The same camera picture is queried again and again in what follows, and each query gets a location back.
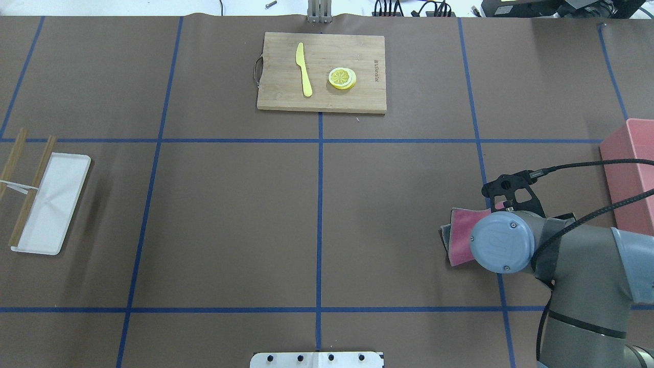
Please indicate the pink plastic bin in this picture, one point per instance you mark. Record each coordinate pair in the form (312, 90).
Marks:
(633, 140)

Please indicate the yellow lemon slices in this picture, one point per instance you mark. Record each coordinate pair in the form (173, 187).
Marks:
(342, 78)

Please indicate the wooden rack bar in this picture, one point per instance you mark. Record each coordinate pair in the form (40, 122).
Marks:
(31, 194)
(12, 161)

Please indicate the white rack tray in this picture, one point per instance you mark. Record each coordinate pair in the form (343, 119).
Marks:
(54, 205)

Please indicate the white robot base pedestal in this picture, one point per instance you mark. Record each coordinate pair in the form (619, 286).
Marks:
(318, 359)

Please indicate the yellow plastic knife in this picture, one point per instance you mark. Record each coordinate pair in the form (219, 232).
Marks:
(306, 86)

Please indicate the bamboo cutting board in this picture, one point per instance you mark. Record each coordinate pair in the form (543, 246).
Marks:
(280, 80)

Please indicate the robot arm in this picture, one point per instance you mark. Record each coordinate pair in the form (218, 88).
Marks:
(597, 273)

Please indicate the aluminium frame post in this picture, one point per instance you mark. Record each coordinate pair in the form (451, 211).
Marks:
(320, 12)

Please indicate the red wiping cloth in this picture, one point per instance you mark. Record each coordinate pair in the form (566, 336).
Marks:
(456, 235)

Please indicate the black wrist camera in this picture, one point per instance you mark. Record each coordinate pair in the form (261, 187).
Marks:
(503, 192)

